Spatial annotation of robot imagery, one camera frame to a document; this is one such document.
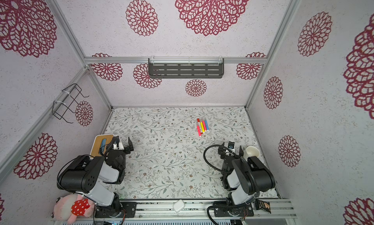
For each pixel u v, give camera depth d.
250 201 0.55
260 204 0.74
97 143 0.93
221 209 0.73
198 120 1.12
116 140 0.76
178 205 0.75
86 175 0.47
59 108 0.73
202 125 1.09
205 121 1.12
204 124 1.09
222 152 0.80
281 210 0.76
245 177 0.46
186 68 0.96
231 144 0.75
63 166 0.48
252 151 0.92
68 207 0.69
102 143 0.95
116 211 0.67
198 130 1.06
